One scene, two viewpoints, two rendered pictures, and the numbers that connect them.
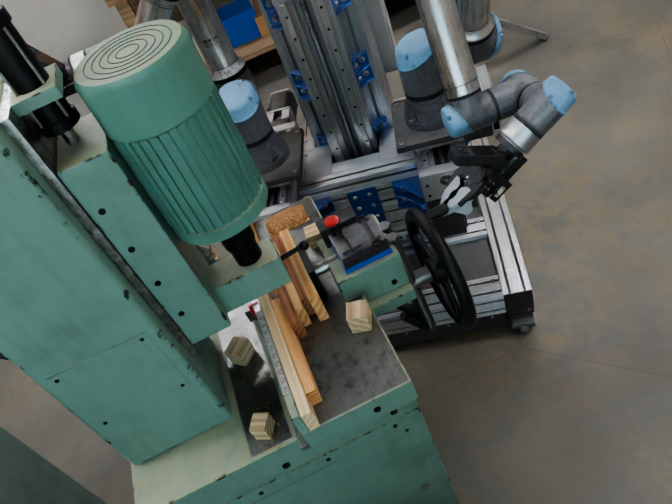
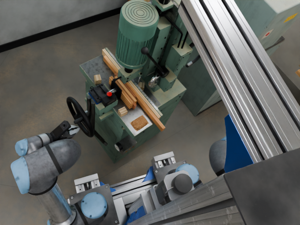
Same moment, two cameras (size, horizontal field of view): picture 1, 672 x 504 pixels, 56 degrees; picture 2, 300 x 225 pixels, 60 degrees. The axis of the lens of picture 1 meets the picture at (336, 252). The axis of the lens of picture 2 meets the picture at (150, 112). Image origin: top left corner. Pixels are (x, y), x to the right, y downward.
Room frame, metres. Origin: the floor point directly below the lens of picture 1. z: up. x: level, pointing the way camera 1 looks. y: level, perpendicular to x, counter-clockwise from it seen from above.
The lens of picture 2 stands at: (1.56, -0.48, 2.32)
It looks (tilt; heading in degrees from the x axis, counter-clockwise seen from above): 61 degrees down; 123
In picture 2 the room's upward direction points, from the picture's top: 24 degrees clockwise
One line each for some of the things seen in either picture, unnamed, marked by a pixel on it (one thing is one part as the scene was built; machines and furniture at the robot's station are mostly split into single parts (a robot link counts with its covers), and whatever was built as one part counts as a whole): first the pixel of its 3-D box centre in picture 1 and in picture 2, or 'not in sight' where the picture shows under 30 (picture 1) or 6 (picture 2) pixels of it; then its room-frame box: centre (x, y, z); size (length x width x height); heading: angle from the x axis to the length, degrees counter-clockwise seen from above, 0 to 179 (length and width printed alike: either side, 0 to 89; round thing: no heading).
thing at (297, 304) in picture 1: (289, 282); (125, 90); (0.94, 0.11, 0.93); 0.21 x 0.02 x 0.06; 3
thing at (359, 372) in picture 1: (331, 293); (113, 97); (0.92, 0.04, 0.87); 0.61 x 0.30 x 0.06; 3
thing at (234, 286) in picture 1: (249, 276); (130, 72); (0.90, 0.17, 1.03); 0.14 x 0.07 x 0.09; 93
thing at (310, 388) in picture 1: (270, 283); (132, 92); (0.97, 0.15, 0.92); 0.63 x 0.02 x 0.04; 3
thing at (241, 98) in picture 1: (242, 110); (185, 177); (1.58, 0.08, 0.98); 0.13 x 0.12 x 0.14; 178
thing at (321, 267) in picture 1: (325, 265); (112, 91); (0.92, 0.03, 0.95); 0.09 x 0.07 x 0.09; 3
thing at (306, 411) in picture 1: (267, 304); (129, 83); (0.91, 0.17, 0.92); 0.60 x 0.02 x 0.05; 3
